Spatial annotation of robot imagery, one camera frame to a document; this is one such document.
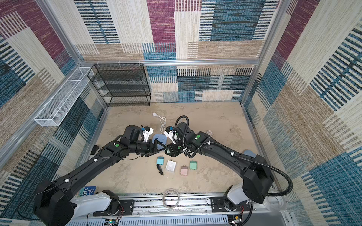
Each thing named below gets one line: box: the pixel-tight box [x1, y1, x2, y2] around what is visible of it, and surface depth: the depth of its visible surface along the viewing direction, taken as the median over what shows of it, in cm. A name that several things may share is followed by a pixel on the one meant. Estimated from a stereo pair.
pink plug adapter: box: [180, 164, 189, 176], surface depth 85 cm
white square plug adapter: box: [165, 160, 177, 172], surface depth 87 cm
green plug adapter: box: [189, 160, 198, 170], surface depth 87 cm
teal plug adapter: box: [156, 156, 165, 166], surface depth 89 cm
